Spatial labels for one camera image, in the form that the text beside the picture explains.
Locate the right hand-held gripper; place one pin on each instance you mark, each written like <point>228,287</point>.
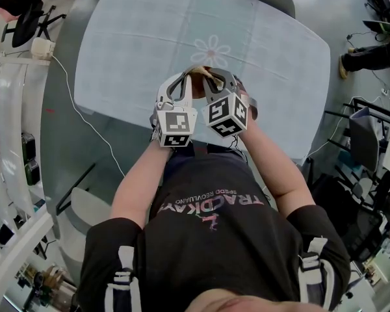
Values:
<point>227,115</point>

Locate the person's left forearm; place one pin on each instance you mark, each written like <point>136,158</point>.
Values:
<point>139,180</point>

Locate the light blue flower tablecloth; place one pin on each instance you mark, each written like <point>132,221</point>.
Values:
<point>143,44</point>

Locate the grey fabric chair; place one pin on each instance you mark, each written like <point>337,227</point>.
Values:
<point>365,138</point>

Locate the small white device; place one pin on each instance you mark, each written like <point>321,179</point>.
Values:
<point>42,48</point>

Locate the person's black printed t-shirt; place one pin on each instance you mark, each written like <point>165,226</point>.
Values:
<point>214,245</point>

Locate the person's right forearm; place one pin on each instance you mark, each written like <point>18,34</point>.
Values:
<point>276,167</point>

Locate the black office chair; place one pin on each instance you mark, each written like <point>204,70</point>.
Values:
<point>27,24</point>

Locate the white plastic chair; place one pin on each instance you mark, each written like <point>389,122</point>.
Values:
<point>84,213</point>

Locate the white shelf unit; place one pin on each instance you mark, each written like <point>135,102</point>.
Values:
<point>9,125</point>

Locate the person's right hand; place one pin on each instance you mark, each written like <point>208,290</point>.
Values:
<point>241,86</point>

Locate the black metal rack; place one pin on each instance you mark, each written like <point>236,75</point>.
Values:
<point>372,107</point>

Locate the white power strip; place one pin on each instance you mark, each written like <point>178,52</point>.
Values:
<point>385,91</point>

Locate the person's dark trousers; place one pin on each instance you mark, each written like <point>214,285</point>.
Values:
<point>182,153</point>

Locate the black storage box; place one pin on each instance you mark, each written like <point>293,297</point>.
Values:
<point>28,145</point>
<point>33,172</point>

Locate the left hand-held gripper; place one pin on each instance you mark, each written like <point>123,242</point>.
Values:
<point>175,123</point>

